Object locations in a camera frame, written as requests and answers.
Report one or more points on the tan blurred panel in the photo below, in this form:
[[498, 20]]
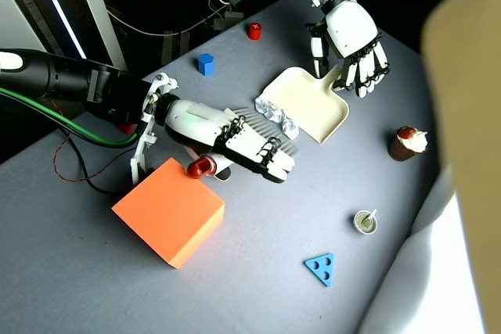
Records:
[[469, 115]]

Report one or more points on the small white spoon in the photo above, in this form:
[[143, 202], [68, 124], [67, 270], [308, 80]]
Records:
[[371, 216]]

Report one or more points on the grey plug box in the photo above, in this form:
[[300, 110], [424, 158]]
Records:
[[229, 20]]

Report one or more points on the small white cup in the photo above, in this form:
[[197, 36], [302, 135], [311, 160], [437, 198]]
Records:
[[362, 228]]

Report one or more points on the cream plastic dustpan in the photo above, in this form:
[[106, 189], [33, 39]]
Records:
[[305, 103]]

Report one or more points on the blue triangle block with holes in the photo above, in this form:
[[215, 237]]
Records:
[[321, 267]]

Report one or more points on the large orange block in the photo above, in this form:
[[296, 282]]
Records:
[[168, 209]]

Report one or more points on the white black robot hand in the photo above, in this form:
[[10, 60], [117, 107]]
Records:
[[350, 25], [199, 123]]

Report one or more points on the blue hexagonal block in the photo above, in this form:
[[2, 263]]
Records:
[[206, 65]]

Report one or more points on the toy cupcake with cherry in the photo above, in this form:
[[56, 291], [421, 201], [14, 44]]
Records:
[[407, 144]]

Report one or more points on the red cylinder block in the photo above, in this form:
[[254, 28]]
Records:
[[254, 31]]

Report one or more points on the white frame post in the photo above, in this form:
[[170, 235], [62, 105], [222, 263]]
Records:
[[94, 5]]

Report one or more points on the small red block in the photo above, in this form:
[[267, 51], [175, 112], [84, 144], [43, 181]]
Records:
[[126, 128]]

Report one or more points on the grey tablecloth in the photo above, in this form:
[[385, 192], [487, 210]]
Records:
[[274, 212]]

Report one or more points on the white paper ball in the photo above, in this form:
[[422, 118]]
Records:
[[278, 116], [265, 107], [290, 127]]

